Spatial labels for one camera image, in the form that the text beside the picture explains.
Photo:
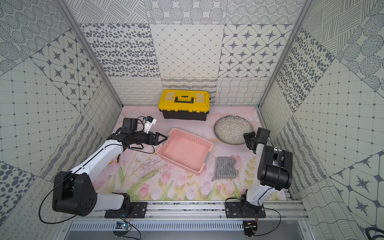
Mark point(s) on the yellow handled pliers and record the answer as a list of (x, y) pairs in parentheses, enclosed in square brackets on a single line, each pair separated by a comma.
[(115, 160)]

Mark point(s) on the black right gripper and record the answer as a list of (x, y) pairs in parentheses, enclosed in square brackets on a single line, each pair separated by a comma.
[(247, 135)]

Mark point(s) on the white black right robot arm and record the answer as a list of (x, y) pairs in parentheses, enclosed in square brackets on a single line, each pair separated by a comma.
[(274, 172)]

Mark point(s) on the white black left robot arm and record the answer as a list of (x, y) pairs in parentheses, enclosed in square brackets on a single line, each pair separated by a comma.
[(74, 192)]

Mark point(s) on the speckled grey ceramic plate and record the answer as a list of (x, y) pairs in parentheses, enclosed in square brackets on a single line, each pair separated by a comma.
[(231, 129)]

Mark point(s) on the yellow and black toolbox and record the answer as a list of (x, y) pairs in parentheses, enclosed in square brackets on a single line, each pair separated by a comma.
[(185, 105)]

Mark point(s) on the pink perforated plastic basket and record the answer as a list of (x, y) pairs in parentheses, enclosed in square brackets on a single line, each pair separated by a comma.
[(186, 151)]

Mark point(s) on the grey fluffy cloth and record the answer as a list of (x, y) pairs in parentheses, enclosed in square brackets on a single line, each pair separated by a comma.
[(225, 169)]

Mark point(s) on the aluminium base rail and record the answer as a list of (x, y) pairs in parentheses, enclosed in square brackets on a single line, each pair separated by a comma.
[(217, 210)]

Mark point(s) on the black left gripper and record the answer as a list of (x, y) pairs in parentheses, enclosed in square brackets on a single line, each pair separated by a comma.
[(152, 138)]

